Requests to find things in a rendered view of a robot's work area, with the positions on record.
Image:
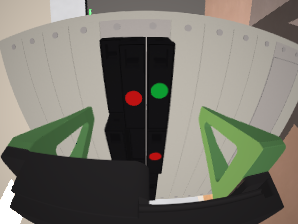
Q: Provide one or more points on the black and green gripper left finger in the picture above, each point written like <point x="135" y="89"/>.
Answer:
<point x="45" y="139"/>

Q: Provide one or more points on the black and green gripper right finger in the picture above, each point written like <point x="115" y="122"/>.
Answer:
<point x="257" y="151"/>

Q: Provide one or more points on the white open-frame rack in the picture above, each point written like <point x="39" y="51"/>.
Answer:
<point x="237" y="70"/>

